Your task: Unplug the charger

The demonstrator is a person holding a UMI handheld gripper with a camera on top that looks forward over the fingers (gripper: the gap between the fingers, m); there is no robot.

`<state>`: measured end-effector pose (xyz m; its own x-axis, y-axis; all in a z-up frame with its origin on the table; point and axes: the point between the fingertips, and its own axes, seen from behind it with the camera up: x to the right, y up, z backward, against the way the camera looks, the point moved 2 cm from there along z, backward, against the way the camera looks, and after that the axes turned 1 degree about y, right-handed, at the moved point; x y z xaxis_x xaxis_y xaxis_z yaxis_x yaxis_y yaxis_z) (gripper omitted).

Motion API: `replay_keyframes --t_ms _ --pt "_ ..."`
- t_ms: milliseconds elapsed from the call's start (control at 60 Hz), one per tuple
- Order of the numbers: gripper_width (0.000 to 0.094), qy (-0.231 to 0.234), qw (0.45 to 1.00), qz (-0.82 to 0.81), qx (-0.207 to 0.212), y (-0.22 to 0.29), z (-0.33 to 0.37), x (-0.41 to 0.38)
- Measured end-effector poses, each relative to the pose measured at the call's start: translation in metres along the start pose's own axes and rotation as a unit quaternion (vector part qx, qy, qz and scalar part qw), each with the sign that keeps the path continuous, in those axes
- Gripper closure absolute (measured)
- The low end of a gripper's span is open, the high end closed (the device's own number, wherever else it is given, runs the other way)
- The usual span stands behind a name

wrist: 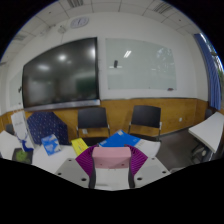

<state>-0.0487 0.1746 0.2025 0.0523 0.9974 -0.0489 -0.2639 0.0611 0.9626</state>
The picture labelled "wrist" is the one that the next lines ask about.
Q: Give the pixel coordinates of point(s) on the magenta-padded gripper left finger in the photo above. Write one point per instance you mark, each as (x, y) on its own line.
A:
(85, 160)

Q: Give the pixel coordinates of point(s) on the large black wall display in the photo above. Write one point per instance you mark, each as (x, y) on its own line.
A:
(60, 75)

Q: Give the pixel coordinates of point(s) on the yellow box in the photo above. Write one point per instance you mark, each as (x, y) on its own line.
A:
(79, 145)

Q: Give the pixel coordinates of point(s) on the navy dotted gift bag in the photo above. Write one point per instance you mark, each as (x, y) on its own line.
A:
(46, 126)

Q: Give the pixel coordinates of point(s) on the glass whiteboard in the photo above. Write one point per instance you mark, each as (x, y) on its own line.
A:
(140, 65)

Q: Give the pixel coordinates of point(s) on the white paper bag blue deer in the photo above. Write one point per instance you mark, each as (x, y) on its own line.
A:
(20, 128)

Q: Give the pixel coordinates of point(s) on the pink charger block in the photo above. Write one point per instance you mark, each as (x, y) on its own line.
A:
(111, 157)

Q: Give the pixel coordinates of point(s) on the round white wall clock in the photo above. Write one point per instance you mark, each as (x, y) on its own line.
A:
(79, 22)

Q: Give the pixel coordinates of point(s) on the blue tissue box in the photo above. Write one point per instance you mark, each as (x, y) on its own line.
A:
(50, 145)

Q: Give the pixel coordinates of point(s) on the white side table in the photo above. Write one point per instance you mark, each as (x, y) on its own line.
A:
(208, 131)

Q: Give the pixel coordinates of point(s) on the black chair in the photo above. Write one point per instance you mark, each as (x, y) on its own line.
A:
(92, 117)
(146, 116)

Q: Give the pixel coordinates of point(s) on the blue book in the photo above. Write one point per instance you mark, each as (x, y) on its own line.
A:
(118, 139)

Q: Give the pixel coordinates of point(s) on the dark grey chair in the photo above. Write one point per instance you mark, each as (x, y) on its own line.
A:
(10, 129)

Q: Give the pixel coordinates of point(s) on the black whiteboard eraser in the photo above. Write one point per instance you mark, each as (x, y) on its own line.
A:
(116, 63)

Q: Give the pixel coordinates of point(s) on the black mouse pad green print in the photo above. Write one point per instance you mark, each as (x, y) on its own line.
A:
(22, 156)

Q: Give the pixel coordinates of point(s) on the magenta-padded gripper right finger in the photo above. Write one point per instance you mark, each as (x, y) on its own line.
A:
(137, 160)

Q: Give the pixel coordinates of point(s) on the blue curtain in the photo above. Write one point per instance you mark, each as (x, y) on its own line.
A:
(210, 73)

